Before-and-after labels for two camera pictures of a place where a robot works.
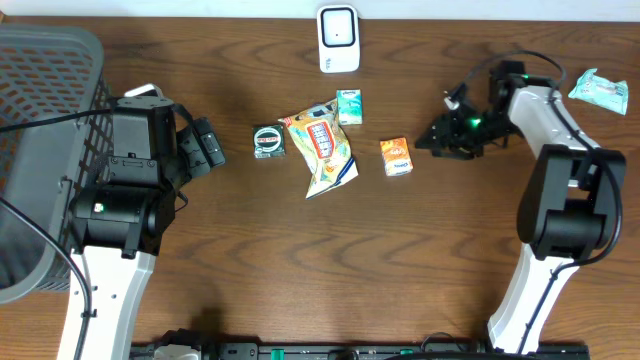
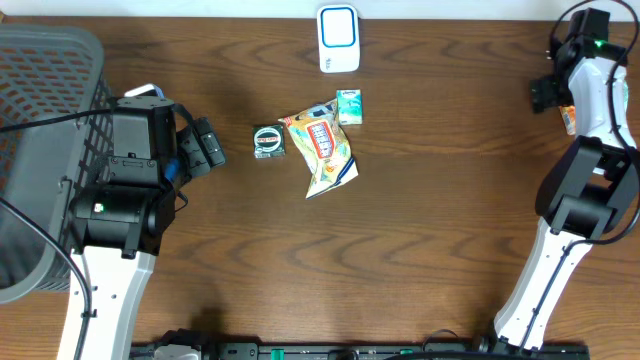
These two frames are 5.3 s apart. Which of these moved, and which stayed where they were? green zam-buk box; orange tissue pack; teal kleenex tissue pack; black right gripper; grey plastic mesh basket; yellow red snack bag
Moved: orange tissue pack; black right gripper
Stayed: grey plastic mesh basket; green zam-buk box; yellow red snack bag; teal kleenex tissue pack
